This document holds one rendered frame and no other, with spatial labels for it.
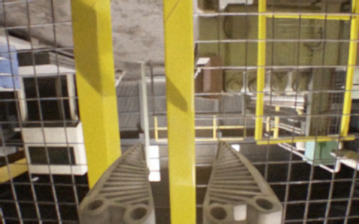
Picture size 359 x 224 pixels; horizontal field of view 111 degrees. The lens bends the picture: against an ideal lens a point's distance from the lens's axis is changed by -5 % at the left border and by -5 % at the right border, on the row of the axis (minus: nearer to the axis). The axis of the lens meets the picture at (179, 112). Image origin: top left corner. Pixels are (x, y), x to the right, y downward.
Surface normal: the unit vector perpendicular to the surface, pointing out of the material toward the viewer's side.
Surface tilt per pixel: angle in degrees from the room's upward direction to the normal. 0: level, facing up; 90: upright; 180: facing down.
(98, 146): 90
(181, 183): 90
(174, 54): 90
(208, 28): 90
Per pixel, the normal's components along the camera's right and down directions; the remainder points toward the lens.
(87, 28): -0.02, 0.12
